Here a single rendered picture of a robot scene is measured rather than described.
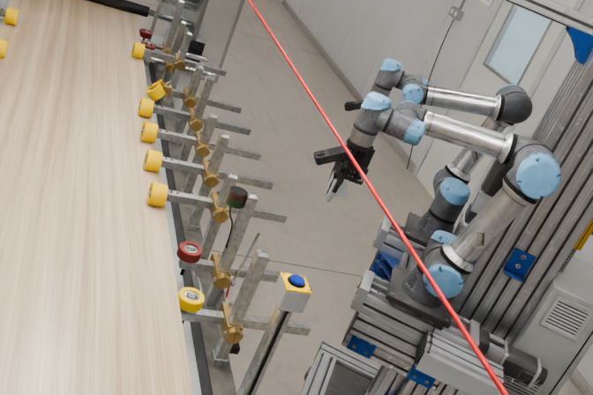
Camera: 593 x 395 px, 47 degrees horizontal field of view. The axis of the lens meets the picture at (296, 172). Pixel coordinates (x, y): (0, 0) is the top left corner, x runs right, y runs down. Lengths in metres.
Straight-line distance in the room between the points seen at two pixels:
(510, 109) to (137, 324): 1.50
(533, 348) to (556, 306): 0.18
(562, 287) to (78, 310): 1.52
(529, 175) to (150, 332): 1.12
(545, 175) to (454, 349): 0.68
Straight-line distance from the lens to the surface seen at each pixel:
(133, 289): 2.07
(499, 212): 2.05
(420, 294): 2.29
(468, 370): 2.31
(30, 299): 1.96
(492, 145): 2.12
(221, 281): 2.31
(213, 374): 2.20
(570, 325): 2.51
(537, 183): 2.00
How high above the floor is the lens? 2.14
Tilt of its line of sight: 23 degrees down
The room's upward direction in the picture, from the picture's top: 23 degrees clockwise
